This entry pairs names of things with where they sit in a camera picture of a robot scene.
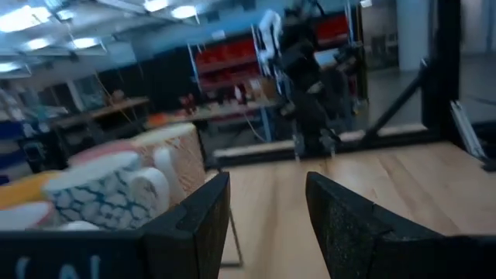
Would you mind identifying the wooden workbench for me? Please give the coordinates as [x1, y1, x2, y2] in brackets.
[50, 96, 150, 129]

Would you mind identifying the plain pink mug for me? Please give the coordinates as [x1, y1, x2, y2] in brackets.
[67, 139, 140, 168]

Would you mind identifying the black aluminium rig frame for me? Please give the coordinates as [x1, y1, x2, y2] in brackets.
[208, 0, 496, 171]

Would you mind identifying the blue floral pattern mug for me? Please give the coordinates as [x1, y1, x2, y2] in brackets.
[41, 150, 171, 233]

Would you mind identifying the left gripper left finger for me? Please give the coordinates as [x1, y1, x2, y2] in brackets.
[142, 173, 232, 279]

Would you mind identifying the orange floral pattern mug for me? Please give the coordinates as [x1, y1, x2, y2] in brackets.
[130, 122, 207, 206]

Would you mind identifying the red storage shelving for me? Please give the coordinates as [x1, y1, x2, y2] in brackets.
[188, 22, 272, 129]

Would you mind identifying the plain yellow mug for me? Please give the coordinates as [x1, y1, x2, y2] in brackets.
[0, 171, 61, 210]

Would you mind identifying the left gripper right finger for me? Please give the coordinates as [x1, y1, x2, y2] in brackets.
[305, 172, 439, 279]

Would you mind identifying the silver metal bracket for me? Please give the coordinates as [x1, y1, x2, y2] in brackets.
[449, 99, 487, 160]

